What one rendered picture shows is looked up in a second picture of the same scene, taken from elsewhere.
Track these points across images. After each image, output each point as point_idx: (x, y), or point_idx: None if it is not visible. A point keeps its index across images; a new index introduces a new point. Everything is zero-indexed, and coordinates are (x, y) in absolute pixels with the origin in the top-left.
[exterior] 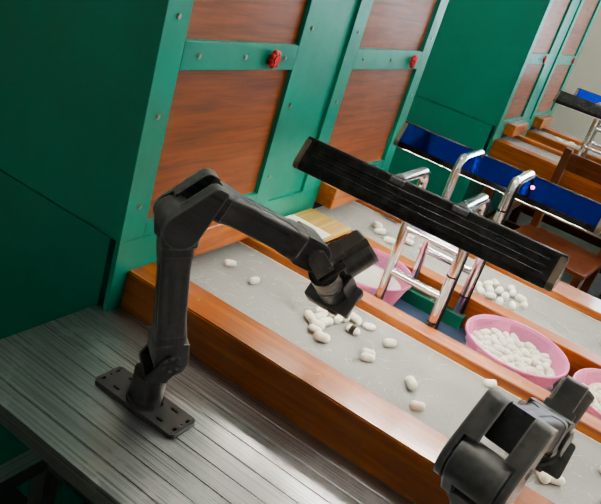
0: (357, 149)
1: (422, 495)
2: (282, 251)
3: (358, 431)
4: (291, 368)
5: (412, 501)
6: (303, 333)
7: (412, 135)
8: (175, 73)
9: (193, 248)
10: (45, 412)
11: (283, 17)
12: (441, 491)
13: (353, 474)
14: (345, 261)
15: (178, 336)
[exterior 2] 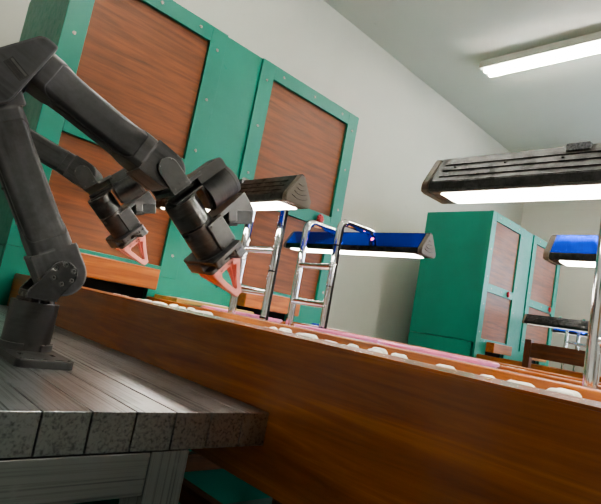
0: (279, 278)
1: (126, 339)
2: (54, 165)
3: (97, 306)
4: None
5: (120, 351)
6: None
7: (295, 237)
8: (58, 131)
9: None
10: None
11: (166, 135)
12: (136, 325)
13: (81, 340)
14: (113, 184)
15: None
